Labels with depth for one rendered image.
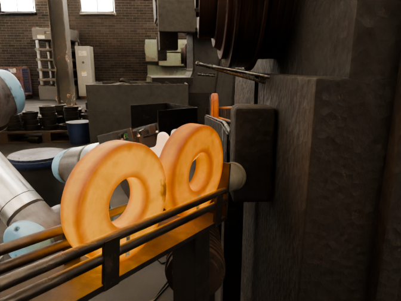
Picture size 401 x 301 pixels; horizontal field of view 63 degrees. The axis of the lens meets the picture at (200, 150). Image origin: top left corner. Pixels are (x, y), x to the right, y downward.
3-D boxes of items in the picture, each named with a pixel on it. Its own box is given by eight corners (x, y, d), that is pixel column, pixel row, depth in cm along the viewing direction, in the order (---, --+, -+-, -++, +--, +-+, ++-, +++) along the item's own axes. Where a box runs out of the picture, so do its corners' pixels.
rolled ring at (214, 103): (213, 120, 183) (219, 120, 183) (212, 88, 186) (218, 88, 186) (210, 127, 201) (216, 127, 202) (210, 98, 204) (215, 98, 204)
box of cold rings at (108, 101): (184, 138, 431) (184, 77, 412) (189, 154, 351) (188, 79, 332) (104, 140, 421) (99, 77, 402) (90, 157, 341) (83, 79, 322)
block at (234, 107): (267, 192, 90) (272, 103, 84) (274, 203, 82) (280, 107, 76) (228, 192, 89) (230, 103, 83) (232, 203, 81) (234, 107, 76)
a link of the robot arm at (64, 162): (85, 181, 78) (74, 146, 77) (115, 177, 71) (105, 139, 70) (55, 192, 71) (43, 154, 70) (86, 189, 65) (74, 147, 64)
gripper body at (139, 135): (132, 127, 55) (87, 137, 62) (143, 177, 56) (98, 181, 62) (161, 122, 61) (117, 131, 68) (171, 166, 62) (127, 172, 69)
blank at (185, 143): (228, 123, 59) (212, 120, 60) (176, 126, 46) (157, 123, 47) (219, 205, 61) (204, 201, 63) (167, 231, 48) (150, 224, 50)
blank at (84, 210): (170, 138, 47) (153, 136, 49) (78, 146, 34) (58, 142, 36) (164, 242, 49) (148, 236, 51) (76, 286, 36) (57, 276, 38)
